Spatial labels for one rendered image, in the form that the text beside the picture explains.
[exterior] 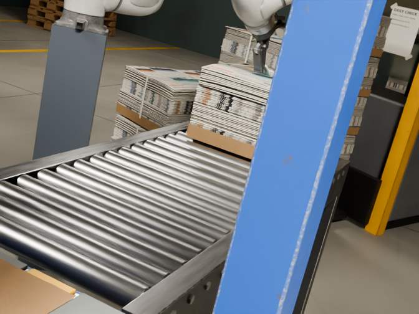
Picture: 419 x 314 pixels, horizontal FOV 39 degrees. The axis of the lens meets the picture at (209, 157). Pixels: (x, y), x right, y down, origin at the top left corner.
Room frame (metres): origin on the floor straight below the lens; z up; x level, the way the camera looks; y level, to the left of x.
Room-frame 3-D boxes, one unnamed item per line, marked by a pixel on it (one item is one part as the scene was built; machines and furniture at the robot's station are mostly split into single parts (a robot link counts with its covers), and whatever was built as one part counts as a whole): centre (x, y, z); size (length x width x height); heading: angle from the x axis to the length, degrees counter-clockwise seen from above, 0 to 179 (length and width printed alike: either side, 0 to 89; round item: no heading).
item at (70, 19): (2.28, 0.58, 1.03); 0.22 x 0.18 x 0.06; 11
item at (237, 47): (3.07, -0.16, 0.95); 0.38 x 0.29 x 0.23; 47
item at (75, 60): (2.30, 0.59, 0.50); 0.20 x 0.20 x 1.00; 11
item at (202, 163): (1.61, -0.02, 0.77); 0.47 x 0.05 x 0.05; 68
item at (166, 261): (1.07, 0.21, 0.77); 0.47 x 0.05 x 0.05; 68
